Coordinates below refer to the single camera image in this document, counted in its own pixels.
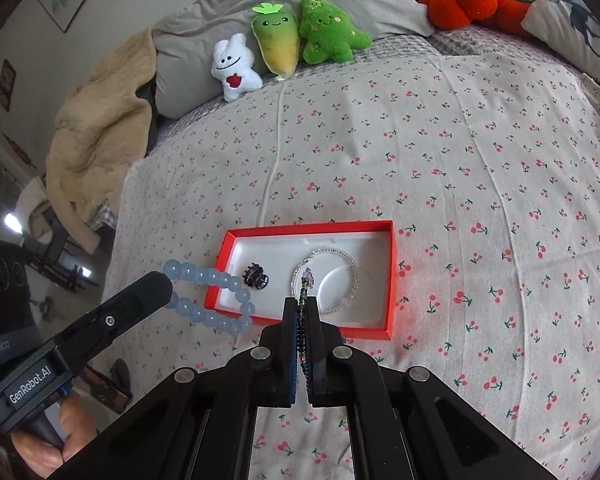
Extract white rabbit plush toy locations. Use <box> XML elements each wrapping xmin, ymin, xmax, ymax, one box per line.
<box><xmin>211</xmin><ymin>33</ymin><xmax>264</xmax><ymax>103</ymax></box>

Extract yellow green carrot plush toy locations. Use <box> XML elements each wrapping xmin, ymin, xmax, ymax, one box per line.
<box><xmin>251</xmin><ymin>2</ymin><xmax>301</xmax><ymax>81</ymax></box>

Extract green tree plush toy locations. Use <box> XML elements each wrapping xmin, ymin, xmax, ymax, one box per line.
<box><xmin>299</xmin><ymin>0</ymin><xmax>374</xmax><ymax>66</ymax></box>

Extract black hair claw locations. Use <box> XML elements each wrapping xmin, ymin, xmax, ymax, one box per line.
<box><xmin>242</xmin><ymin>262</ymin><xmax>271</xmax><ymax>291</ymax></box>

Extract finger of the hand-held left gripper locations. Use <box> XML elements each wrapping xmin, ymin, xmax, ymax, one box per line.
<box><xmin>55</xmin><ymin>271</ymin><xmax>175</xmax><ymax>367</ymax></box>

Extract dark beaded bracelet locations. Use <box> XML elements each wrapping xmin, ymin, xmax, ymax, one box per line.
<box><xmin>292</xmin><ymin>269</ymin><xmax>316</xmax><ymax>402</ymax></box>

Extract cherry print bed sheet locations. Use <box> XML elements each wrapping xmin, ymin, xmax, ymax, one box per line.
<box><xmin>102</xmin><ymin>25</ymin><xmax>600</xmax><ymax>480</ymax></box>

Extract small orange pumpkin plush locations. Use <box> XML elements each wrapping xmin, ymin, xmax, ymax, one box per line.
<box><xmin>495</xmin><ymin>0</ymin><xmax>538</xmax><ymax>37</ymax></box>

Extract clear bead bracelet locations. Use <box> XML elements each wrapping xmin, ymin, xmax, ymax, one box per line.
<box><xmin>292</xmin><ymin>247</ymin><xmax>361</xmax><ymax>317</ymax></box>

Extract red jewelry box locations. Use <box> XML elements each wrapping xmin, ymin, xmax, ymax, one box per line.
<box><xmin>203</xmin><ymin>220</ymin><xmax>399</xmax><ymax>342</ymax></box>

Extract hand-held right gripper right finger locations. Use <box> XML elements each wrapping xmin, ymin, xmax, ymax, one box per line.
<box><xmin>305</xmin><ymin>298</ymin><xmax>557</xmax><ymax>480</ymax></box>

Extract black chair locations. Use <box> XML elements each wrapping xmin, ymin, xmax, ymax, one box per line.
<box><xmin>42</xmin><ymin>220</ymin><xmax>102</xmax><ymax>293</ymax></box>

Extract person's left hand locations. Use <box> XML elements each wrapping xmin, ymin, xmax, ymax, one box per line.
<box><xmin>10</xmin><ymin>392</ymin><xmax>103</xmax><ymax>480</ymax></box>

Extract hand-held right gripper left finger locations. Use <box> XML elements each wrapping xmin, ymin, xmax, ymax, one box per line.
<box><xmin>45</xmin><ymin>298</ymin><xmax>300</xmax><ymax>480</ymax></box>

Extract grey cloth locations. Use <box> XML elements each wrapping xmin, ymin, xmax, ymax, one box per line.
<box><xmin>11</xmin><ymin>175</ymin><xmax>57</xmax><ymax>242</ymax></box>

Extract white deer print pillow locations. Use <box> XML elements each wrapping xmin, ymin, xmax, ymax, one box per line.
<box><xmin>521</xmin><ymin>0</ymin><xmax>600</xmax><ymax>92</ymax></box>

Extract beige fleece blanket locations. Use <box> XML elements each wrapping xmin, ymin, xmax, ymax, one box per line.
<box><xmin>45</xmin><ymin>27</ymin><xmax>157</xmax><ymax>250</ymax></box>

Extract small dark wall pictures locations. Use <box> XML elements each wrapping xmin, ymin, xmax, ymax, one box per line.
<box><xmin>0</xmin><ymin>58</ymin><xmax>15</xmax><ymax>112</ymax></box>

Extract light blue bead bracelet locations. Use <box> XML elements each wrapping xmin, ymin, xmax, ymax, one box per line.
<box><xmin>162</xmin><ymin>259</ymin><xmax>256</xmax><ymax>336</ymax></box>

